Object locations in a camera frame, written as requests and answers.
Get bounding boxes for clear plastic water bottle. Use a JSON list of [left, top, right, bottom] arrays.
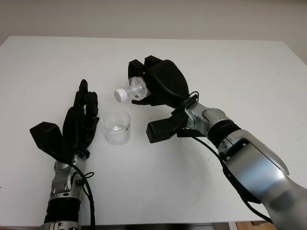
[[114, 76, 152, 103]]

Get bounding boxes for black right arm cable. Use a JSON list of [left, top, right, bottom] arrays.
[[183, 90, 273, 222]]

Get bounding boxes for clear glass cup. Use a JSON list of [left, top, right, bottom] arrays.
[[102, 108, 131, 146]]

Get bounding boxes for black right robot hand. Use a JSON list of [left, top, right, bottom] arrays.
[[128, 55, 191, 110]]

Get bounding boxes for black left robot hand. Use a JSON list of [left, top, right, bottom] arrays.
[[61, 79, 100, 160]]

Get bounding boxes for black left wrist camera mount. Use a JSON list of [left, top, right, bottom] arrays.
[[29, 121, 72, 165]]

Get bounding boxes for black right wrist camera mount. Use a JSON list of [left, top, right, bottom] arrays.
[[146, 109, 192, 144]]

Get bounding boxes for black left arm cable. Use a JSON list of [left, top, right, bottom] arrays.
[[68, 162, 96, 230]]

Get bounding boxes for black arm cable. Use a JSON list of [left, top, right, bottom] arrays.
[[68, 162, 96, 230], [183, 90, 273, 222]]

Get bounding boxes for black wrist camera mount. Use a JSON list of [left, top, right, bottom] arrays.
[[146, 109, 192, 144], [29, 121, 72, 165]]

